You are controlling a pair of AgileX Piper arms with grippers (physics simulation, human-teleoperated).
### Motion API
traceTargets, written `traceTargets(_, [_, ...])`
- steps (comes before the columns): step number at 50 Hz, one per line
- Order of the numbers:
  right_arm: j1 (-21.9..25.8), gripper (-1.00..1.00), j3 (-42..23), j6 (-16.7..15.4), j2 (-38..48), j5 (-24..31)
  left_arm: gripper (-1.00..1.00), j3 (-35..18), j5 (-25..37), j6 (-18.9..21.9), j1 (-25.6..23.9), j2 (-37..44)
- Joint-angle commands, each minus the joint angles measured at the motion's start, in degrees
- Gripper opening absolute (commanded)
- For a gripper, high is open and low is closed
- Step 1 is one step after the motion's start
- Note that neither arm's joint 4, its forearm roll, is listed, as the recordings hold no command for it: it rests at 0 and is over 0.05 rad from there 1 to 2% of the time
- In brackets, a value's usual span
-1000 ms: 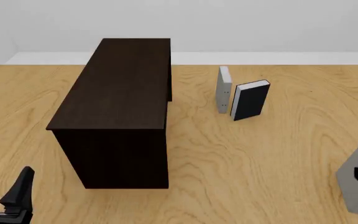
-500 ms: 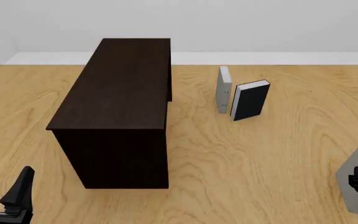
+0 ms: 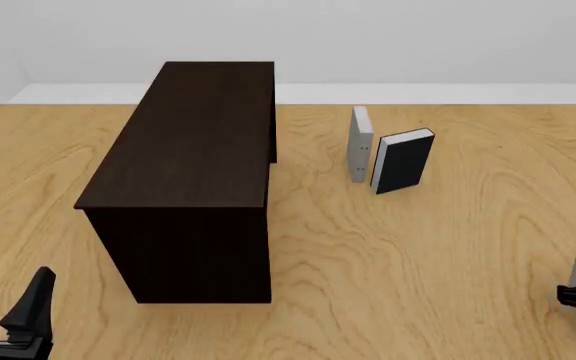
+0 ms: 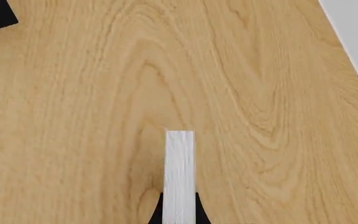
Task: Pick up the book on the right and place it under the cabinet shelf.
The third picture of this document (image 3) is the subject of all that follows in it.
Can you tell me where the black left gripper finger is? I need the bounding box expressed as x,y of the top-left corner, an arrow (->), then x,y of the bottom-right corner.
0,265 -> 58,345

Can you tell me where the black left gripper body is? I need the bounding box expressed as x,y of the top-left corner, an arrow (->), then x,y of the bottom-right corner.
0,336 -> 55,360

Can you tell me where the dark brown wooden cabinet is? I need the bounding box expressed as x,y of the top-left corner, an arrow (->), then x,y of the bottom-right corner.
73,60 -> 279,305

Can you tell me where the black book with white pages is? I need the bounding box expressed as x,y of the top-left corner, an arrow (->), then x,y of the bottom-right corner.
369,127 -> 436,196

